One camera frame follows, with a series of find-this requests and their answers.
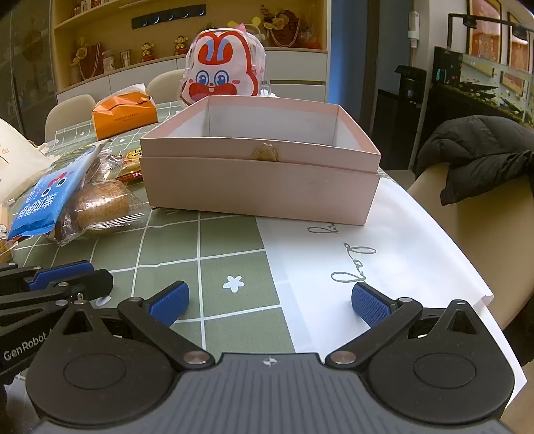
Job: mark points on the orange tissue box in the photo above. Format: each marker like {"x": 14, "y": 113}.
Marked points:
{"x": 125, "y": 119}

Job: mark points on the blue snack packet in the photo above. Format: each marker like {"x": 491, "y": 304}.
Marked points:
{"x": 46, "y": 187}

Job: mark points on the white paper bag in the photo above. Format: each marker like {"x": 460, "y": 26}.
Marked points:
{"x": 375, "y": 250}

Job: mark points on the wooden shelf cabinet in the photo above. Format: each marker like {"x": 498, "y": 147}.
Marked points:
{"x": 292, "y": 62}

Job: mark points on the cream chair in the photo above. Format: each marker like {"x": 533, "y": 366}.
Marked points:
{"x": 165, "y": 85}
{"x": 69, "y": 114}

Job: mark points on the green checked tablecloth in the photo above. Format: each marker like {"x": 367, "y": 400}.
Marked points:
{"x": 175, "y": 250}

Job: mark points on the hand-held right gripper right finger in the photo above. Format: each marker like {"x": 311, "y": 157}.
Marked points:
{"x": 369, "y": 304}

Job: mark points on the white wall device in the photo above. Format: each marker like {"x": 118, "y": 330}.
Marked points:
{"x": 413, "y": 29}

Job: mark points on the pink cardboard box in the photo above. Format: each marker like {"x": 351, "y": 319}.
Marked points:
{"x": 258, "y": 187}

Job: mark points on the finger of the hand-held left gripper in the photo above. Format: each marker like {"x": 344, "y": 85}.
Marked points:
{"x": 83, "y": 286}
{"x": 62, "y": 273}

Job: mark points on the black puffer jacket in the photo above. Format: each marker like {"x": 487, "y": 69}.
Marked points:
{"x": 479, "y": 150}

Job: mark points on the cream printed cloth bag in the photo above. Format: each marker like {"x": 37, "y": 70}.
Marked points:
{"x": 16, "y": 167}

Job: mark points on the small yellow red snack packet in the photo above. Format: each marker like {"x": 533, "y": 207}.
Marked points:
{"x": 132, "y": 162}

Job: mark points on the rabbit face bag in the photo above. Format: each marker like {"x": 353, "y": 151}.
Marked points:
{"x": 217, "y": 66}

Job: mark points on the fish tank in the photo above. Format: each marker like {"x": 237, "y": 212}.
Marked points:
{"x": 479, "y": 83}

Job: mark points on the black water dispenser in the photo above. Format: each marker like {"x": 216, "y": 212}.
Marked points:
{"x": 400, "y": 117}

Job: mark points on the beige chair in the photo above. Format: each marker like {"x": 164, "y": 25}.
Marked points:
{"x": 479, "y": 250}

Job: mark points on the monkey figurine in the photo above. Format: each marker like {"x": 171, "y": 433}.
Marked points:
{"x": 146, "y": 52}
{"x": 180, "y": 45}

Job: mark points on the framed picture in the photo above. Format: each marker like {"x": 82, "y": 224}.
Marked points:
{"x": 484, "y": 27}
{"x": 515, "y": 54}

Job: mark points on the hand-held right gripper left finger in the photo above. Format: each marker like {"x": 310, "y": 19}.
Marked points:
{"x": 169, "y": 302}

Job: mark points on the black light strip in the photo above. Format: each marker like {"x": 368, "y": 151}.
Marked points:
{"x": 167, "y": 16}

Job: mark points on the clear-wrapped brown bread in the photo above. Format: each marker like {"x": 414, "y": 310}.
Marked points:
{"x": 100, "y": 204}

